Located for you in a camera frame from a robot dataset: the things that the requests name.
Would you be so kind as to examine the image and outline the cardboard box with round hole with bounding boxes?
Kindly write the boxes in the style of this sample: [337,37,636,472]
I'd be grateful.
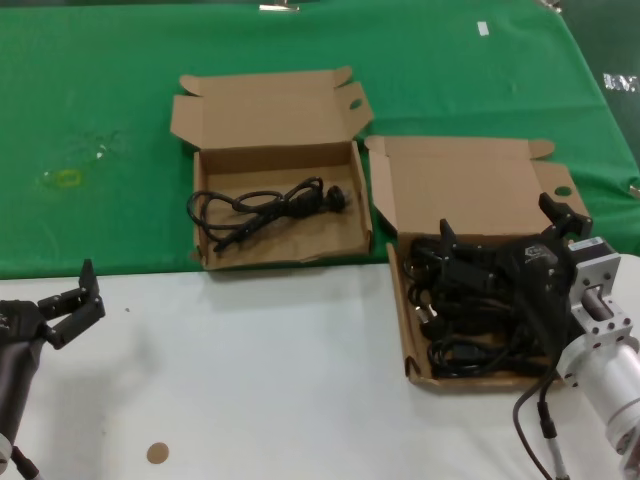
[364,134,592,396]

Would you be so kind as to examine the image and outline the silver foil patch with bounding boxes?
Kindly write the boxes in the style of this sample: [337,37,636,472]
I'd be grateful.
[603,73,640,93]

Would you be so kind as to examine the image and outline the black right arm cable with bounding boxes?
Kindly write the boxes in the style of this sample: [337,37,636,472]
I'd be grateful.
[511,357,564,480]

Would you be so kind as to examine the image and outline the cardboard box with oval hole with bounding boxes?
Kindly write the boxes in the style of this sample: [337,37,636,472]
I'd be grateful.
[169,66,375,272]

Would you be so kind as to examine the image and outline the green table cloth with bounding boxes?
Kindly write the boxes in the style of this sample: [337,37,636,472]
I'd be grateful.
[0,0,640,279]

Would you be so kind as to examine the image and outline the grey connector right arm cable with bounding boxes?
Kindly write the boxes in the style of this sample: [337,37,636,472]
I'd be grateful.
[535,384,571,480]

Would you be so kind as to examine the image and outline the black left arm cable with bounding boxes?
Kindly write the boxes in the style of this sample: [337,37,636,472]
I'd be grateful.
[8,444,45,480]

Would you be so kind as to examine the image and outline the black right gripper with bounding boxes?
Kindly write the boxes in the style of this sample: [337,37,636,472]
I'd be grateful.
[438,192,593,360]

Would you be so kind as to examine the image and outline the clear tape scraps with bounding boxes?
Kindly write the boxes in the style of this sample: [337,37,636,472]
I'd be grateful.
[74,129,126,162]

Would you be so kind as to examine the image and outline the black power cable with plug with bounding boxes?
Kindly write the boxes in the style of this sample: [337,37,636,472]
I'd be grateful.
[187,175,354,253]

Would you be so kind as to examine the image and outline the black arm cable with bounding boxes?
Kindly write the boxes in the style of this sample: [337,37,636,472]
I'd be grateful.
[8,444,45,480]
[511,357,564,480]

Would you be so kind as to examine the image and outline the black power cable tangle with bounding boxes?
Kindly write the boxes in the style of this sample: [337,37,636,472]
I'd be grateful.
[402,234,566,381]

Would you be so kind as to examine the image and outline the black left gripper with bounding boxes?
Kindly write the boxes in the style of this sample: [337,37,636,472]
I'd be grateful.
[0,258,108,437]

